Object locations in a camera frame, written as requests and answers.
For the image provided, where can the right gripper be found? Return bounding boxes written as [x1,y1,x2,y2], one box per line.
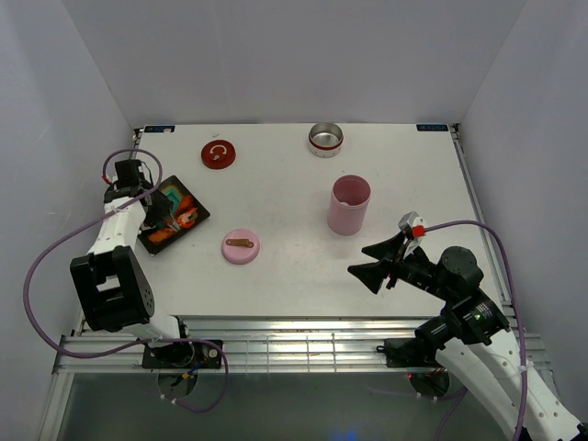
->
[346,231,454,301]

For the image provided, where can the metal tongs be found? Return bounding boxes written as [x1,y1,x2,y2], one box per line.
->
[167,218,181,232]

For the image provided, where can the pink cylindrical container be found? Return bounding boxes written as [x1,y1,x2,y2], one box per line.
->
[327,175,371,236]

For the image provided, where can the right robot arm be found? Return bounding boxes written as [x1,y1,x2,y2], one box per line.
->
[347,232,587,440]

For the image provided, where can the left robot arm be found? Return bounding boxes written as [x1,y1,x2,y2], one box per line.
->
[70,190,195,368]

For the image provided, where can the black square food plate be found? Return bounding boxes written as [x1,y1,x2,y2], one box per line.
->
[139,175,210,255]

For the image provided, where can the left blue label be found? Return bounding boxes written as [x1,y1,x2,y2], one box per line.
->
[143,125,175,133]

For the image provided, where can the blue label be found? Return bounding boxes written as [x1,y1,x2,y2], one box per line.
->
[416,124,449,132]
[143,125,175,133]

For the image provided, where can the red round lid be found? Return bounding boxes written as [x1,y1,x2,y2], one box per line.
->
[200,140,237,170]

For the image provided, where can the metal bowl with red band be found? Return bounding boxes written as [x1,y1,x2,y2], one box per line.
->
[308,122,344,158]

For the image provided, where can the right blue label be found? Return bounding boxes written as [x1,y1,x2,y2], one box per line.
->
[416,124,449,132]

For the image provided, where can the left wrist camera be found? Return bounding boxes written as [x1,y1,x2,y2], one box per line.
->
[102,159,147,187]

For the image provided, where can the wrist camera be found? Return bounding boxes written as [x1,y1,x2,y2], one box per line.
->
[398,211,426,256]
[102,159,147,187]

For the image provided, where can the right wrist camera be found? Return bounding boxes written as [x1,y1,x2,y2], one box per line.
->
[398,211,426,256]

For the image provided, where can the pink lid with brown handle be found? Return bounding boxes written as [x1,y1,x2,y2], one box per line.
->
[221,229,261,265]

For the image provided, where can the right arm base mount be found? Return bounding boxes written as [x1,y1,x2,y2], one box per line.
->
[376,336,449,368]

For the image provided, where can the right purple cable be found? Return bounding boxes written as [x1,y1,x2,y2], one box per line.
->
[415,220,529,441]

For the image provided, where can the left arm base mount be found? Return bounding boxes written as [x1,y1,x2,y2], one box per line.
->
[141,343,222,370]

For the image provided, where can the aluminium frame rail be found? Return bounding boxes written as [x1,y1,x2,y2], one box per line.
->
[52,316,548,376]

